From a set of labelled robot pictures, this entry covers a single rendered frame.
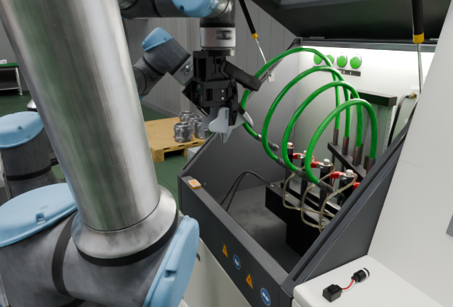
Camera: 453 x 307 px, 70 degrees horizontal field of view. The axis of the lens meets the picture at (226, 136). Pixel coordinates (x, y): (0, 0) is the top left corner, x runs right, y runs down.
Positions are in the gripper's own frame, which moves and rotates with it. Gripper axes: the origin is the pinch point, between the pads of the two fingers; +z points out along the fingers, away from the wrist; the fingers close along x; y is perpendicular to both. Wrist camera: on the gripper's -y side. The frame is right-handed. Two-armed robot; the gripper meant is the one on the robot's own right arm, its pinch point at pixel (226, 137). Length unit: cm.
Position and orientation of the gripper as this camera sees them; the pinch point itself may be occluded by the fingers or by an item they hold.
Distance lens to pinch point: 75.6
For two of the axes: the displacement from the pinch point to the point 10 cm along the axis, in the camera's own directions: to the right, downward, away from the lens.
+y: -8.8, 1.4, -4.4
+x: 4.7, 2.7, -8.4
